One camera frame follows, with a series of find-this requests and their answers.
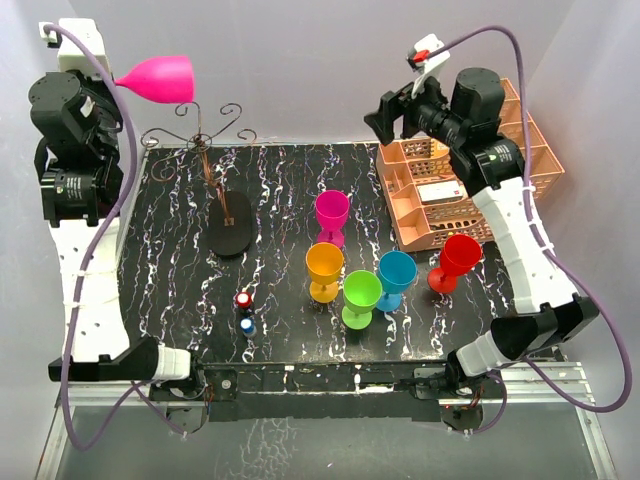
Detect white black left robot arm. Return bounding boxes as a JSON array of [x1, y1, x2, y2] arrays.
[[28, 71, 207, 399]]

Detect copper wire wine glass rack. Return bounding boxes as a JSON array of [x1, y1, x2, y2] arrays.
[[140, 101, 253, 259]]

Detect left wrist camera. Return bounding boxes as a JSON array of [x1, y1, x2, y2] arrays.
[[38, 18, 112, 81]]

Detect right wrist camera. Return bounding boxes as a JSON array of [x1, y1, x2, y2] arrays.
[[407, 33, 450, 98]]

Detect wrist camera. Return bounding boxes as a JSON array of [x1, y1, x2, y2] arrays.
[[407, 33, 450, 98], [38, 18, 112, 81]]

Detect green wine glass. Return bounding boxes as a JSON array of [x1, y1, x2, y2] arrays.
[[341, 270, 383, 330]]

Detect orange wine glass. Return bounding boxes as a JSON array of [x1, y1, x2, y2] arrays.
[[305, 242, 344, 304]]

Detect red wine glass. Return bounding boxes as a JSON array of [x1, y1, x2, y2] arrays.
[[427, 234, 483, 294]]

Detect white red box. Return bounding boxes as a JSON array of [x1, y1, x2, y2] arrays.
[[417, 180, 466, 205]]

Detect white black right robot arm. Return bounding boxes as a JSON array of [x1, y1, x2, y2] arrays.
[[364, 68, 599, 397]]

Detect peach plastic file organizer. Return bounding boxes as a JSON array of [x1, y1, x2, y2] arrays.
[[375, 77, 566, 253]]

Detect pink wine glass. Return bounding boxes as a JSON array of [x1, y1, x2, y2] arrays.
[[115, 55, 195, 104], [315, 190, 350, 248]]

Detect aluminium base frame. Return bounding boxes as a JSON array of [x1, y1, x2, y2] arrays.
[[37, 369, 617, 479]]

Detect blue wine glass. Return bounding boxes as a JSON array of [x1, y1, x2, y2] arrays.
[[376, 250, 417, 313]]

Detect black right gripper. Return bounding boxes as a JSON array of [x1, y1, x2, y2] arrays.
[[364, 68, 467, 150]]

